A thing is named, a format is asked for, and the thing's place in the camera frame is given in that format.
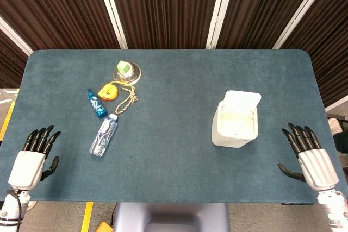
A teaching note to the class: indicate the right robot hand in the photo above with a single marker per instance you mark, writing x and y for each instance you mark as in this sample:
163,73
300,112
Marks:
316,164

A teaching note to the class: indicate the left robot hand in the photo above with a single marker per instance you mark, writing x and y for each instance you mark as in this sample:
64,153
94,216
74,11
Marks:
25,164

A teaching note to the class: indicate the white plastic container lid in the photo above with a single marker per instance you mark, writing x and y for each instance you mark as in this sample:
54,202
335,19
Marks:
242,101

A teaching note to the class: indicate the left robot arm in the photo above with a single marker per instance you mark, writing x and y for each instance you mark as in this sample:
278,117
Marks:
12,209

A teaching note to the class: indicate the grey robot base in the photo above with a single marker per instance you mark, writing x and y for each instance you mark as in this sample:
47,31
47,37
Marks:
171,217

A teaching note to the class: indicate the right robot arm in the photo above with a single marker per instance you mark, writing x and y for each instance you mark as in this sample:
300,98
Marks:
332,209

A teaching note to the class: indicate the white trash bin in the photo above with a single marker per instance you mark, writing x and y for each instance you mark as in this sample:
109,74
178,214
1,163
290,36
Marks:
234,128

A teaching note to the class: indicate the white shoe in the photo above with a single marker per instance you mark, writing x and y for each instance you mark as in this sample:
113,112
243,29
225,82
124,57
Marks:
334,125

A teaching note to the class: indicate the clear plastic water bottle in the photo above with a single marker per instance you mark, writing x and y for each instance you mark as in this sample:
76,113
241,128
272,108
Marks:
104,135

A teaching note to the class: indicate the blue spray bottle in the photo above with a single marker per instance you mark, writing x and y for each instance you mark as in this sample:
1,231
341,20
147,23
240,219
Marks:
96,103

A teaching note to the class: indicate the orange pedal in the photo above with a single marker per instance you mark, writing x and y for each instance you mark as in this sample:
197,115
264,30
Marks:
105,227

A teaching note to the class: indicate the yellow tape measure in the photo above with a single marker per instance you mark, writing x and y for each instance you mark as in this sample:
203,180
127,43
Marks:
108,91

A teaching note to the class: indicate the silver metal bowl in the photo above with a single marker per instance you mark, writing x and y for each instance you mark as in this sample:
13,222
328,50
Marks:
130,75

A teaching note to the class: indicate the green and white box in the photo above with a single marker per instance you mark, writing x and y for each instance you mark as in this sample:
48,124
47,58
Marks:
123,66

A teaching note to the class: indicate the blue felt table mat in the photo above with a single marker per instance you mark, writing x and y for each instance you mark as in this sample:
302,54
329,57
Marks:
168,123

